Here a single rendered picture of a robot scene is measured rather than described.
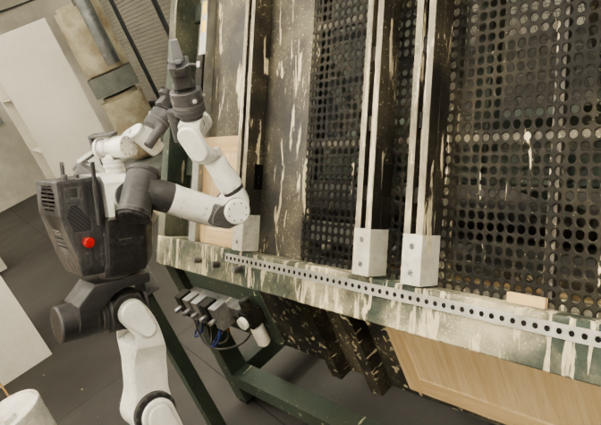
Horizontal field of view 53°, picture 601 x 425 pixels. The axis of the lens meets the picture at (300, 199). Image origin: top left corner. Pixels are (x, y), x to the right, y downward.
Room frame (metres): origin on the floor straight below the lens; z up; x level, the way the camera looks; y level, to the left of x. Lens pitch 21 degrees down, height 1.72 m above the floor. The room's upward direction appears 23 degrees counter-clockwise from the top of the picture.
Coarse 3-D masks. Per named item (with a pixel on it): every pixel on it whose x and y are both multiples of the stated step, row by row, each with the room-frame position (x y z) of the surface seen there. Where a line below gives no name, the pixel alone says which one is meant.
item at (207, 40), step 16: (208, 0) 2.49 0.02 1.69; (208, 16) 2.47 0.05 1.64; (208, 32) 2.45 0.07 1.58; (208, 48) 2.44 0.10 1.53; (208, 64) 2.42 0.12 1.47; (208, 80) 2.40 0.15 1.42; (208, 96) 2.39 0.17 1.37; (208, 112) 2.37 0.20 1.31; (192, 176) 2.31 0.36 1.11; (192, 224) 2.24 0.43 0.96; (192, 240) 2.21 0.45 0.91
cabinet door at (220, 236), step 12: (216, 144) 2.25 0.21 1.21; (228, 144) 2.18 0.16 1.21; (228, 156) 2.17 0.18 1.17; (204, 168) 2.29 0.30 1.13; (204, 180) 2.27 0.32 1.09; (204, 192) 2.25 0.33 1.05; (216, 192) 2.18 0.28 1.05; (204, 228) 2.20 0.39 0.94; (216, 228) 2.13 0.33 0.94; (204, 240) 2.18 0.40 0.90; (216, 240) 2.11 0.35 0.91; (228, 240) 2.04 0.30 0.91
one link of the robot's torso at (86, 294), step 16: (144, 272) 1.77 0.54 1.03; (80, 288) 1.72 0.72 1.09; (96, 288) 1.67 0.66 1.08; (112, 288) 1.69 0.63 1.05; (144, 288) 1.77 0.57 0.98; (64, 304) 1.67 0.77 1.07; (80, 304) 1.64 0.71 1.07; (96, 304) 1.66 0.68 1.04; (64, 320) 1.61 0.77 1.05; (80, 320) 1.62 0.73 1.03; (96, 320) 1.64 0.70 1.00; (64, 336) 1.60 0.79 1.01; (80, 336) 1.63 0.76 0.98
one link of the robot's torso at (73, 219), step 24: (120, 168) 1.85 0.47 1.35; (48, 192) 1.73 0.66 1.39; (72, 192) 1.69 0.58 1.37; (96, 192) 1.68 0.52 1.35; (120, 192) 1.70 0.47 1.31; (48, 216) 1.74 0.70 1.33; (72, 216) 1.66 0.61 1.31; (96, 216) 1.66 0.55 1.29; (72, 240) 1.65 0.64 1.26; (96, 240) 1.68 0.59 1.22; (120, 240) 1.70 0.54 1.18; (144, 240) 1.73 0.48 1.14; (72, 264) 1.69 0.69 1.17; (96, 264) 1.66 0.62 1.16; (120, 264) 1.69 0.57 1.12; (144, 264) 1.74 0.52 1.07
